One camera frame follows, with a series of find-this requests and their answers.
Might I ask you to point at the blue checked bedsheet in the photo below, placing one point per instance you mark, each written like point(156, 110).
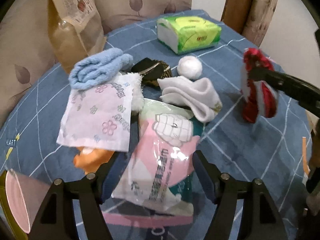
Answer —
point(270, 149)

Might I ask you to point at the orange plastic toy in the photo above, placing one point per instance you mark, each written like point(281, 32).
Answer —
point(90, 159)

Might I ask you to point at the pink white wet wipes pack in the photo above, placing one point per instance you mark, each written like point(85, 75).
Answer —
point(160, 171)

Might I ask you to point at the green tissue pack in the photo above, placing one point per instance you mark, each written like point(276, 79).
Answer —
point(185, 34)

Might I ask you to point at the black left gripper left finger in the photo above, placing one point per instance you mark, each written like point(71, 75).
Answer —
point(55, 218)

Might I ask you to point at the light blue towel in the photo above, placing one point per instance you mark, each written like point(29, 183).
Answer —
point(99, 68)

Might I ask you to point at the brown wooden chair frame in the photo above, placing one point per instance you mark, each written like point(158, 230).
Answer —
point(250, 18)

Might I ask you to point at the white fluffy sock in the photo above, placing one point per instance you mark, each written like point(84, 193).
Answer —
point(137, 102)

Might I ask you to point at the black gold hair clip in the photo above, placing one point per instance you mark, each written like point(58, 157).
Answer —
point(152, 70)

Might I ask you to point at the red white scrunchie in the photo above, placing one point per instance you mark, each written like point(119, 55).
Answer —
point(260, 98)

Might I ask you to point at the white cotton ball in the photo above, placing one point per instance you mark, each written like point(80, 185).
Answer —
point(190, 67)

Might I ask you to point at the brown kraft snack bag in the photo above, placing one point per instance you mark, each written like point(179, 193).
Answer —
point(75, 31)

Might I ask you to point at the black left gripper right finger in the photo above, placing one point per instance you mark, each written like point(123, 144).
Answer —
point(260, 216)

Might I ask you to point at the pink mug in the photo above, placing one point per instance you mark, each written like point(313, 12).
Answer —
point(24, 195)

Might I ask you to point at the floral white tissue packet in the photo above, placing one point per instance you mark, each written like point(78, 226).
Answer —
point(99, 117)

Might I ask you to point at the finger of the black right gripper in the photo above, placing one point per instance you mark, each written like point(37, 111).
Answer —
point(306, 94)

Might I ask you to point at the white towel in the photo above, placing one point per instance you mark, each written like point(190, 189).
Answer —
point(200, 96)

